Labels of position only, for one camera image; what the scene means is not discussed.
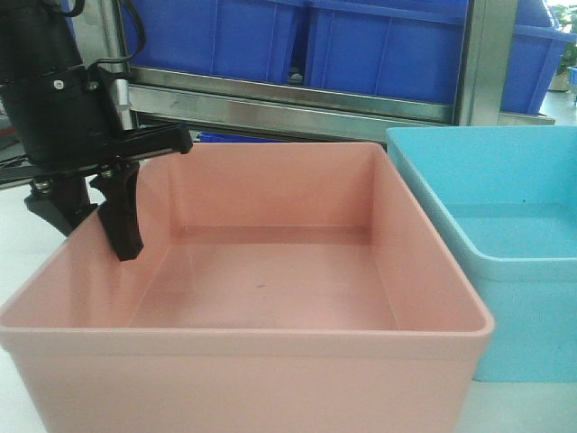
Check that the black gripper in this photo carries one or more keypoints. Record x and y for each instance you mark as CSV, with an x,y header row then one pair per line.
x,y
67,123

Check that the pink plastic box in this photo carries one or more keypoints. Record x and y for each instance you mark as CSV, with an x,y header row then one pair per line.
x,y
282,287

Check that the light blue plastic box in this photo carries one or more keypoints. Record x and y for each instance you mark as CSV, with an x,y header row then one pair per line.
x,y
504,200

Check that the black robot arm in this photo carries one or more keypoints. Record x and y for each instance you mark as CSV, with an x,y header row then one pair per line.
x,y
36,41

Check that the stainless steel shelf rack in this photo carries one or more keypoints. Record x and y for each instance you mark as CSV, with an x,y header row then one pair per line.
x,y
235,106

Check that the blue crate lower shelf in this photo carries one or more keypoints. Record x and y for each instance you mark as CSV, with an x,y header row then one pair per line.
x,y
211,137

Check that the blue crate middle left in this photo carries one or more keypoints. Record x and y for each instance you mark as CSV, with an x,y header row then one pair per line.
x,y
251,40

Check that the blue crate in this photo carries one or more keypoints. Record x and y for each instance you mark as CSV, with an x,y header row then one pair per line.
x,y
400,49
536,52
251,40

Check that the blue crate middle right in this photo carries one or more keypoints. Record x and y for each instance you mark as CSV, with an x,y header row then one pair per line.
x,y
400,49

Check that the blue crate far right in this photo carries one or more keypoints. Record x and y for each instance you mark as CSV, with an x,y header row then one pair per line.
x,y
536,52

